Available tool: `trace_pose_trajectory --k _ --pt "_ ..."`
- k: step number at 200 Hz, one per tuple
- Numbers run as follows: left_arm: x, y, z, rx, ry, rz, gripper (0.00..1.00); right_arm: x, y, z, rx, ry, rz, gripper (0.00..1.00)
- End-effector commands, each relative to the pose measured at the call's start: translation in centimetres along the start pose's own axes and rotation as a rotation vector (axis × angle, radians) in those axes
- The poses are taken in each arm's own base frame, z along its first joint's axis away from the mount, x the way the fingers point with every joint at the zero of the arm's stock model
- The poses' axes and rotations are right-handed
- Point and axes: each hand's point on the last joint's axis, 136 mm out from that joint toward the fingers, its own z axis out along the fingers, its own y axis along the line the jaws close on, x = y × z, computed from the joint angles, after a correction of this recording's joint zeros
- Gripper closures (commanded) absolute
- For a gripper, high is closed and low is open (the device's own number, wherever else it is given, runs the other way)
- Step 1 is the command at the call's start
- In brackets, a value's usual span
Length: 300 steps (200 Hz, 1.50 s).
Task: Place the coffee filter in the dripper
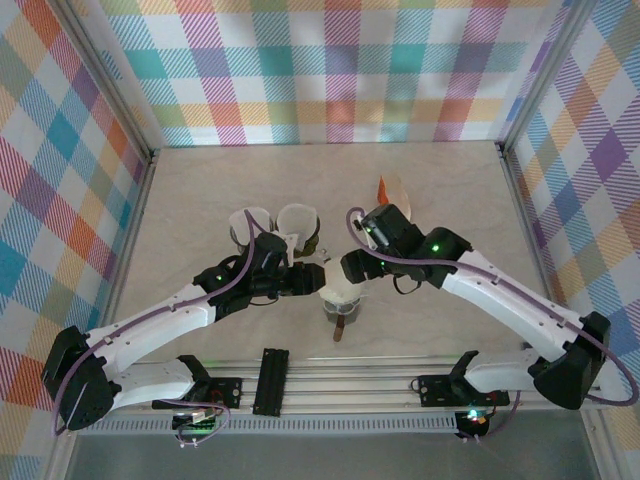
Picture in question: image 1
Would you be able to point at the grey glass cup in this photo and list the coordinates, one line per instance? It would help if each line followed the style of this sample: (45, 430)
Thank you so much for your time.
(357, 302)

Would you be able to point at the aluminium side rail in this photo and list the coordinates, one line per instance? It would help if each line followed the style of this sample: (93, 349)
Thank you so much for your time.
(522, 215)
(135, 215)

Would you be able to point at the orange white filter package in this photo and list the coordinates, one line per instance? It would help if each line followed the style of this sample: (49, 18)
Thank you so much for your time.
(395, 192)

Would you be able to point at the aluminium frame post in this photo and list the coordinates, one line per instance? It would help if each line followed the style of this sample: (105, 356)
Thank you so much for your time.
(542, 75)
(112, 85)

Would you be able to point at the small electronics board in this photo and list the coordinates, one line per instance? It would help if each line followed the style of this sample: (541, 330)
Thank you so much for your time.
(197, 422)
(475, 419)

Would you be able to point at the grey translucent dripper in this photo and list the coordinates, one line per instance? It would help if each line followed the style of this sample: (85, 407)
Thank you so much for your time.
(237, 240)

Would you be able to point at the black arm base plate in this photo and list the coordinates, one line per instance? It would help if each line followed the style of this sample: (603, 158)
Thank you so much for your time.
(435, 390)
(230, 392)

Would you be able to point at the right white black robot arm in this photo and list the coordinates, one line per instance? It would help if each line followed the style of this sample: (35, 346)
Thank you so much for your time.
(500, 295)

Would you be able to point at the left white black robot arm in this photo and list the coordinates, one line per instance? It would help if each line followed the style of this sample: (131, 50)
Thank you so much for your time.
(150, 320)

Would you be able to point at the aluminium mounting rail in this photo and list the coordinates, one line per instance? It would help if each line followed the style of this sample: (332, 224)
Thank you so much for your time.
(350, 380)

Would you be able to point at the black bracket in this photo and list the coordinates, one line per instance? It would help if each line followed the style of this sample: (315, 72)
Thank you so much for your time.
(271, 382)

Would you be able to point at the white paper coffee filter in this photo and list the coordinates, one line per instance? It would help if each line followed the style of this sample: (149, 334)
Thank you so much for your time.
(342, 287)
(297, 217)
(240, 218)

